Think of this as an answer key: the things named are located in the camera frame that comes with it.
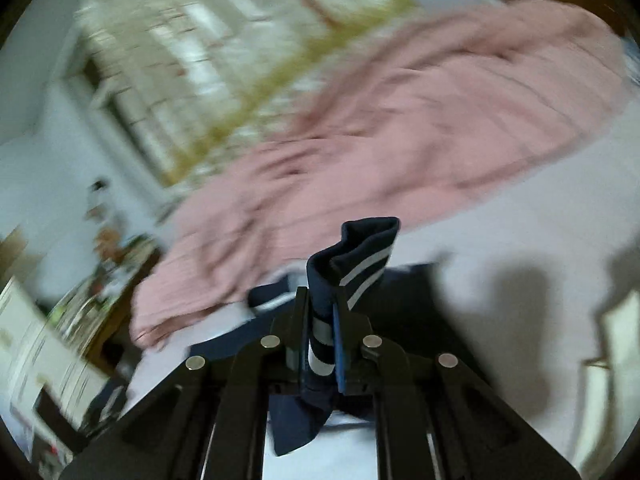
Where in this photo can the white drawer cabinet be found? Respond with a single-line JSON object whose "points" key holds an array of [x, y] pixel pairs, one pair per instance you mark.
{"points": [[40, 360]]}

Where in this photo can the pink plaid blanket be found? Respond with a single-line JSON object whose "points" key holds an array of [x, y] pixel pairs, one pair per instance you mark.
{"points": [[400, 135]]}

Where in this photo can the dark wooden desk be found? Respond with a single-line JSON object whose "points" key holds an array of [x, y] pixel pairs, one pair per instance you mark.
{"points": [[115, 310]]}

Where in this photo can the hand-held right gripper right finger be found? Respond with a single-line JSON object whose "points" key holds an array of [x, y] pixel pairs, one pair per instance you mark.
{"points": [[345, 350]]}

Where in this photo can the tree print curtain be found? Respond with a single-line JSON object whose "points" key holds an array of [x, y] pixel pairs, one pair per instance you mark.
{"points": [[200, 35]]}

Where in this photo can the white and navy jacket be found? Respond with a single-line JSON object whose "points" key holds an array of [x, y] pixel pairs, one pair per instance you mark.
{"points": [[350, 255]]}

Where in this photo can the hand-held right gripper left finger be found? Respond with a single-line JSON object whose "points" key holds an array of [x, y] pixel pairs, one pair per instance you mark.
{"points": [[300, 345]]}

